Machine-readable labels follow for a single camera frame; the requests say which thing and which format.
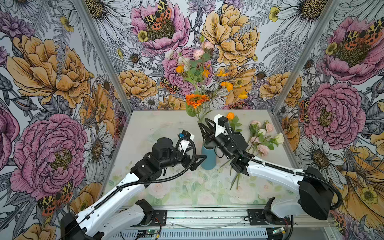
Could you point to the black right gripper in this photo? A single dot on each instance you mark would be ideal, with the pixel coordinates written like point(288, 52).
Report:
point(207, 135)

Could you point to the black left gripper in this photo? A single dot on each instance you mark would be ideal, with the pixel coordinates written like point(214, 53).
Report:
point(186, 165)

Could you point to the tall teal cylinder vase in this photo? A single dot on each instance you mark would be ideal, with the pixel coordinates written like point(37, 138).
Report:
point(210, 162)

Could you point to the clear ribbed glass vase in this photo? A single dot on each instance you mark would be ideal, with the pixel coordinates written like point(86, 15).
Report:
point(202, 111)

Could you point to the orange leafy flower stem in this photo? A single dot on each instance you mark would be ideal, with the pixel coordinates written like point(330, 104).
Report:
point(192, 103)

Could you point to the two pink carnations stem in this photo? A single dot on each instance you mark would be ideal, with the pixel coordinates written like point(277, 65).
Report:
point(241, 154)

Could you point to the orange poppy flower stem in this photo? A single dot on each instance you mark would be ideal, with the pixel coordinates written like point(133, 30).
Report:
point(185, 81)

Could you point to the orange rose stem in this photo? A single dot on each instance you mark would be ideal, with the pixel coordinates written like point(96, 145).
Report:
point(234, 122)

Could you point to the large pink peach rose stem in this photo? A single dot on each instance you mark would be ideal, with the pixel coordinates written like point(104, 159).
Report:
point(255, 127)

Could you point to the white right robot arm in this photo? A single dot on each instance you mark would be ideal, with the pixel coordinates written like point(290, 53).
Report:
point(314, 195)

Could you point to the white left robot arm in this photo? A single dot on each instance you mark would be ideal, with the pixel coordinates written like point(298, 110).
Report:
point(102, 219)

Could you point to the green circuit board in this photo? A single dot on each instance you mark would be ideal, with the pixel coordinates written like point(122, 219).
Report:
point(155, 234)

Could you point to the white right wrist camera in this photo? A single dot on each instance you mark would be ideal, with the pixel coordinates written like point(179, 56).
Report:
point(220, 125)

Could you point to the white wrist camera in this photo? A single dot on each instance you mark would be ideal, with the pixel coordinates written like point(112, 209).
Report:
point(220, 125)
point(184, 139)

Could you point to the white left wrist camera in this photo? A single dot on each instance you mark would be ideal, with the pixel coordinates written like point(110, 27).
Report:
point(184, 139)

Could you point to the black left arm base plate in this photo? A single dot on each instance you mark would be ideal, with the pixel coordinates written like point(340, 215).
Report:
point(156, 218)

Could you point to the aluminium front frame rail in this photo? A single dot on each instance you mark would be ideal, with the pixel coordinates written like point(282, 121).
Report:
point(227, 223)

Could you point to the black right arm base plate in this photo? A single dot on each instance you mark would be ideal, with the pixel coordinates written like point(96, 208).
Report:
point(257, 217)

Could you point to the aluminium left corner post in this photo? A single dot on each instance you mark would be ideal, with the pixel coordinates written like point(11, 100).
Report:
point(94, 36)

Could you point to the aluminium corner post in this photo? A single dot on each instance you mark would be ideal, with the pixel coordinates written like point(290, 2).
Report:
point(94, 36)
point(324, 20)

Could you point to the aluminium right corner post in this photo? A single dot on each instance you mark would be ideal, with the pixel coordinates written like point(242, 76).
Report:
point(324, 20)

